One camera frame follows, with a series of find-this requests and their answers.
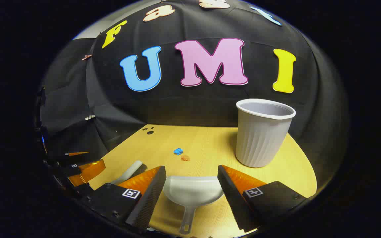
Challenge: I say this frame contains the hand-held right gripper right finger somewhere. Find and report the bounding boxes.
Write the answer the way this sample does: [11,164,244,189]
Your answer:
[217,165,307,232]

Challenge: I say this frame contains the white plastic dustpan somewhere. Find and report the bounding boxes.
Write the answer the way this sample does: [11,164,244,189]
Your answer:
[163,176,225,235]

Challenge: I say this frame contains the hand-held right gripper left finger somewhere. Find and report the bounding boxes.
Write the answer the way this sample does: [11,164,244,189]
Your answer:
[81,165,167,230]

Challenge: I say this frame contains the wooden desktop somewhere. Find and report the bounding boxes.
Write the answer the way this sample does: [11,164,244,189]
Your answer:
[88,124,317,238]

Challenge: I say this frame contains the black backdrop cloth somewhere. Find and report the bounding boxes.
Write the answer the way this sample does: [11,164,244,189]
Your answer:
[40,0,350,185]

